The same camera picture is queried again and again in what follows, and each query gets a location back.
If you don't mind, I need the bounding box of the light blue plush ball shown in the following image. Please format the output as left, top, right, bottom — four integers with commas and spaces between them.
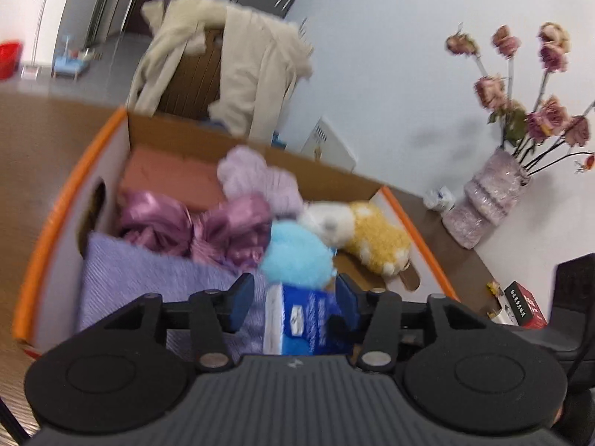
259, 220, 336, 295

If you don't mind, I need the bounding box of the purple satin cloth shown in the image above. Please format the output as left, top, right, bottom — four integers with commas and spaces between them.
116, 189, 273, 275

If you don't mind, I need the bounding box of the orange-edged cardboard box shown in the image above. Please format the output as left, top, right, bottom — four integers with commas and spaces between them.
12, 107, 461, 358

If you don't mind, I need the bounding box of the bunch of dried roses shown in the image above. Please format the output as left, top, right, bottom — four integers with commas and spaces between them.
444, 22, 595, 177

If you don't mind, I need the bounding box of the pink glass vase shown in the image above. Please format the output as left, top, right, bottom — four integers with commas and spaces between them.
441, 148, 533, 249

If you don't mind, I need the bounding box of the lavender knit towel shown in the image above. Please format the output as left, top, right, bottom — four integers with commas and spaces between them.
77, 232, 270, 363

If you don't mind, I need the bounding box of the small blue stool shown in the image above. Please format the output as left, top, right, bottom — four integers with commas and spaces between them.
52, 37, 94, 80

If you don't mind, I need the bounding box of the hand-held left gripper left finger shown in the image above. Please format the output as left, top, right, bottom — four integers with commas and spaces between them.
100, 272, 255, 373

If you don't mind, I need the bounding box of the wooden desk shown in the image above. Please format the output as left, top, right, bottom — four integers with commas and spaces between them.
0, 90, 554, 446

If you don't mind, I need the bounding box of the white board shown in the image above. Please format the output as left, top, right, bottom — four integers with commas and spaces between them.
301, 117, 358, 172

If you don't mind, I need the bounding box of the red and black box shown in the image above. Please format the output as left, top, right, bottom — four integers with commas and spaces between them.
503, 281, 548, 330

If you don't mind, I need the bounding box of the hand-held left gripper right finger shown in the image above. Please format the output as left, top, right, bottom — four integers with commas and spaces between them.
335, 272, 493, 374

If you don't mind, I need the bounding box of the mop with white pole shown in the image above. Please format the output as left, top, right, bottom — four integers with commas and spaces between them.
21, 0, 53, 78

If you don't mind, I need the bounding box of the pink rectangular block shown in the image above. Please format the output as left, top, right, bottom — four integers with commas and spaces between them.
118, 146, 231, 217

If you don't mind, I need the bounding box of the black flat object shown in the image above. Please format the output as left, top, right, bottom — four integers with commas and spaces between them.
549, 253, 595, 368

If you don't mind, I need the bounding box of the white and yellow plush toy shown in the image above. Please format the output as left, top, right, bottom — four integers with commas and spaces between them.
297, 201, 414, 279

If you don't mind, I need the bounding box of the brown wooden chair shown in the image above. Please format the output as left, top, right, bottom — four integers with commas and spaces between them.
158, 28, 228, 124

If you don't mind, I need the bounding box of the blue and white tissue pack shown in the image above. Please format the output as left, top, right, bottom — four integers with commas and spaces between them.
263, 283, 361, 356

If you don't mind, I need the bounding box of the small white tissue pack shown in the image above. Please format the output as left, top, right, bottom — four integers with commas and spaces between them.
423, 186, 456, 213

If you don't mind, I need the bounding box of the light purple plush toy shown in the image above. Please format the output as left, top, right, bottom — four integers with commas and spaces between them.
217, 145, 305, 219

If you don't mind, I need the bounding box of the beige coat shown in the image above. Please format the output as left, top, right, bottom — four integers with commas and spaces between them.
125, 0, 314, 140

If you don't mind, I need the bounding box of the red bucket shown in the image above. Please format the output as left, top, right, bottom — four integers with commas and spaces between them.
0, 42, 22, 80

